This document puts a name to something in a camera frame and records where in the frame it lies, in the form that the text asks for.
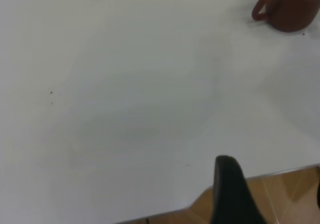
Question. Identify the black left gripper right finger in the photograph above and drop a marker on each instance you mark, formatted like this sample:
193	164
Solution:
318	196

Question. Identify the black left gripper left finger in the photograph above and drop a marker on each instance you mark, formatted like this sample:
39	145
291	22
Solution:
232	196

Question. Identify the red ceramic mug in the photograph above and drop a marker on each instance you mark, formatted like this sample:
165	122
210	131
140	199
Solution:
287	8

